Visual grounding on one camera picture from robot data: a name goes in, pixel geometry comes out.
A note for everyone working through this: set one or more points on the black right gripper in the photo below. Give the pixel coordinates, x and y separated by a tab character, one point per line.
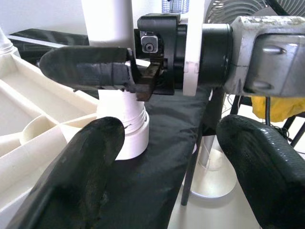
175	59

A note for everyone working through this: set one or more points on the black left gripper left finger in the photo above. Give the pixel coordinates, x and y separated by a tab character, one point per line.
78	171

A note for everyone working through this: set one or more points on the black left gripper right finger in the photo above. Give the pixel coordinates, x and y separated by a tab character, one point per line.
267	171

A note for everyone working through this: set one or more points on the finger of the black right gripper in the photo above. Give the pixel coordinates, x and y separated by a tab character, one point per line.
83	69

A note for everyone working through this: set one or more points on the white plastic table leg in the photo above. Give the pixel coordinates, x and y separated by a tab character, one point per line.
4	45
107	23

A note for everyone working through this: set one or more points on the white plastic table top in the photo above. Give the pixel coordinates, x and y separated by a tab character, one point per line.
35	100

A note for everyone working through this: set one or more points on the clear plastic water bottle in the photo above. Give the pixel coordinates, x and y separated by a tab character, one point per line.
175	6

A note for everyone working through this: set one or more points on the yellow crumpled bag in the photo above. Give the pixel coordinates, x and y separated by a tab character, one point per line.
281	107

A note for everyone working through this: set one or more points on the black table cloth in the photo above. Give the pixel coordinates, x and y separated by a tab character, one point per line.
166	143

